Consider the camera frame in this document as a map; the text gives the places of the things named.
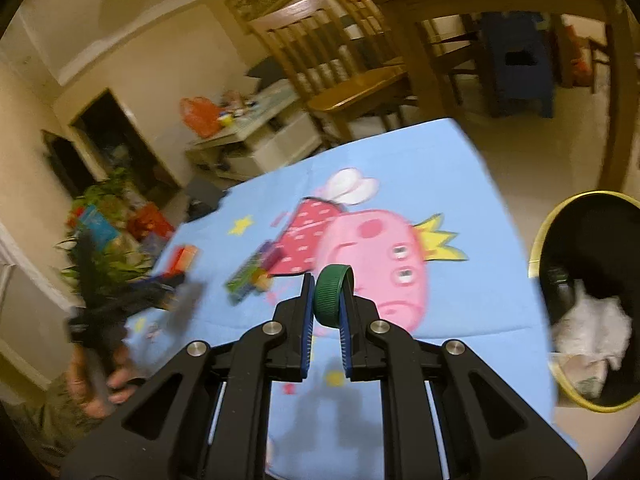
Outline white coffee table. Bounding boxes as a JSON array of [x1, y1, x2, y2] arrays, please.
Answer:
[[185, 80, 323, 183]]

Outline large orange plastic bag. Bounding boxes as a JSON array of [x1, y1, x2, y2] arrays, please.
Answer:
[[180, 96, 223, 138]]

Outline grey sofa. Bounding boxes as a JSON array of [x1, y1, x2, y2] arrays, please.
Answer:
[[245, 55, 301, 91]]

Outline small orange bag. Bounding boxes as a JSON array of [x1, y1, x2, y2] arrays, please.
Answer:
[[570, 25, 597, 82]]

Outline person's left hand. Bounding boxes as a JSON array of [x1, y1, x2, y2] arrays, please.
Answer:
[[65, 342, 147, 418]]

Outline light blue gift bag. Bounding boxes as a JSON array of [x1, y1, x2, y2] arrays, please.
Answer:
[[75, 205, 121, 246]]

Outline green snack packet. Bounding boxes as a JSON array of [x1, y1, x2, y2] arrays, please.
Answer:
[[226, 247, 273, 307]]

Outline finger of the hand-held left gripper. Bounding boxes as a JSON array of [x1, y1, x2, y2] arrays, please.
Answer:
[[125, 274, 203, 332]]

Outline green bottle cap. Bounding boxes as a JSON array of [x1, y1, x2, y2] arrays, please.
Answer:
[[312, 264, 357, 328]]

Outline blue plastic stool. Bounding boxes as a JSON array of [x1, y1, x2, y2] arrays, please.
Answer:
[[480, 12, 556, 118]]

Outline red gift bag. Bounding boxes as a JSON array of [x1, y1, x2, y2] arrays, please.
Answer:
[[127, 202, 173, 238]]

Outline wooden slat-back chair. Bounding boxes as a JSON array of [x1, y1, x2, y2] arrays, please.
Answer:
[[248, 0, 418, 143], [330, 0, 403, 67]]

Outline orange red box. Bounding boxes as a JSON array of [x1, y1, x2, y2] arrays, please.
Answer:
[[165, 245, 201, 276]]

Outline wooden dining table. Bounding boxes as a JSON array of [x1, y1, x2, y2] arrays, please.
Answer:
[[368, 0, 638, 193]]

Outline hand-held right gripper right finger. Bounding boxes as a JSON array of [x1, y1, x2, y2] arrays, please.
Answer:
[[340, 287, 588, 480]]

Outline potted vine plant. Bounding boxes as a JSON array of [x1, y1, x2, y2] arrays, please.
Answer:
[[75, 167, 136, 211]]

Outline long-leaf potted plant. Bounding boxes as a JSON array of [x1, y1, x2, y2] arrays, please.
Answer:
[[57, 230, 156, 291]]

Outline black phone stand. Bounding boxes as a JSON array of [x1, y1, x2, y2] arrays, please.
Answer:
[[185, 177, 226, 223]]

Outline cartoon printed blue tablecloth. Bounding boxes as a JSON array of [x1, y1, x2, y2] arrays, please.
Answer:
[[122, 117, 581, 480]]

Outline dark wooden door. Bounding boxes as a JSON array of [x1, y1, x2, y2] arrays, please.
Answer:
[[42, 130, 108, 198]]

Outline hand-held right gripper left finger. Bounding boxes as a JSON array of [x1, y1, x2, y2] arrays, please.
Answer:
[[60, 272, 317, 480]]

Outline black bin with yellow rim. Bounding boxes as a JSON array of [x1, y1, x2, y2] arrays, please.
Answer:
[[527, 191, 640, 413]]

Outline dark blue gift bag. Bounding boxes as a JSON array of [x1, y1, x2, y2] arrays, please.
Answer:
[[140, 232, 168, 257]]

